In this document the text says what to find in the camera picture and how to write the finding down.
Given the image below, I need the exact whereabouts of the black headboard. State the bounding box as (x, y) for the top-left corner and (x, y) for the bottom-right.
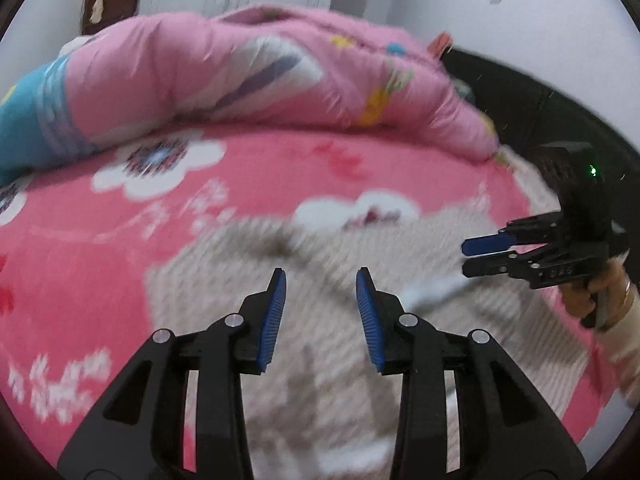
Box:
(442, 47), (640, 241)

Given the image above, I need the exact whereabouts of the pink printed quilt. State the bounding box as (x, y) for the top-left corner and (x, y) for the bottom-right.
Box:
(0, 2), (501, 188)

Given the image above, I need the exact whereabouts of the person's right forearm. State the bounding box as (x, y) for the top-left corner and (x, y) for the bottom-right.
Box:
(595, 290), (640, 406)

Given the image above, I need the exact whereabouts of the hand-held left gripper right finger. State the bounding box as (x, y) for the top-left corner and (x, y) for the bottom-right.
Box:
(355, 266), (587, 480)

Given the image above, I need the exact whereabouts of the pink floral blanket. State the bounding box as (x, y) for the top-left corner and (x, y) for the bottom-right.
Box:
(0, 122), (616, 461)

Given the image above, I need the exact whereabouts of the white pillow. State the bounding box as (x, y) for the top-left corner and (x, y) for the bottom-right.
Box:
(59, 35), (97, 57)

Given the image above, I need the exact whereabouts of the beige checked jacket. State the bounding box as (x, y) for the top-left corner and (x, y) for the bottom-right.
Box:
(145, 200), (606, 480)

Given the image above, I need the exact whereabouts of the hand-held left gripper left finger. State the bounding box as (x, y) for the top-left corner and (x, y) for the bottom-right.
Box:
(56, 267), (288, 480)

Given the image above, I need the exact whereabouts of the gold bracelet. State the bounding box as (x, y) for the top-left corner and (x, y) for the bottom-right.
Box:
(597, 279), (638, 333)

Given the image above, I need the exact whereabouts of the person's right hand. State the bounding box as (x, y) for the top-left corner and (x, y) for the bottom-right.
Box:
(557, 255), (638, 331)

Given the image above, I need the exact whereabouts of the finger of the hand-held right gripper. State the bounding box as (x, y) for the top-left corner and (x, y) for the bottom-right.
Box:
(462, 245), (553, 281)
(461, 212), (563, 257)

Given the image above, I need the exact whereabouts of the cream fluffy cloth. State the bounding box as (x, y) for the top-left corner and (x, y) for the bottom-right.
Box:
(495, 145), (563, 211)

